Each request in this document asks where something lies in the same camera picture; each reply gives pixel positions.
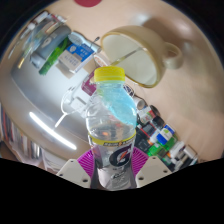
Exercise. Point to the clear yellow-capped drink bottle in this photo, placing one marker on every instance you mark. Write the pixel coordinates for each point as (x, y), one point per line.
(111, 133)

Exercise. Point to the grey shaker bottle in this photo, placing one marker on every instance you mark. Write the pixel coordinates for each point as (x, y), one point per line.
(48, 43)

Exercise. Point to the white and blue carton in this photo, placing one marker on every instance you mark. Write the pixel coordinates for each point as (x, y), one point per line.
(75, 56)

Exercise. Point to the green bottle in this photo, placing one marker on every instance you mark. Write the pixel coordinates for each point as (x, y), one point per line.
(53, 58)

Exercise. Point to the metal spoon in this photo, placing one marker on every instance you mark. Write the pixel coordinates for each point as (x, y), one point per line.
(128, 55)

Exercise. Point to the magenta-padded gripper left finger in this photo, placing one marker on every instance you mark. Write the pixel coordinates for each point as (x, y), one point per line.
(74, 172)

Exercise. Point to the white jar with blue lid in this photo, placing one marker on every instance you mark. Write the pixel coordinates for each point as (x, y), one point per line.
(165, 133)

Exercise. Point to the white LED light bar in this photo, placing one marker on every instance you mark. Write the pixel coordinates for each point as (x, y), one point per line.
(53, 131)

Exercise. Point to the magenta box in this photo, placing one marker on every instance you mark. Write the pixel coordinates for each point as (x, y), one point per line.
(87, 85)

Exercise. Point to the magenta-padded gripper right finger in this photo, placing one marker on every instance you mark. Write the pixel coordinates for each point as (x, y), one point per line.
(153, 170)

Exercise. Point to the cream ceramic mug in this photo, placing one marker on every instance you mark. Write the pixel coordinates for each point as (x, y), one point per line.
(140, 60)

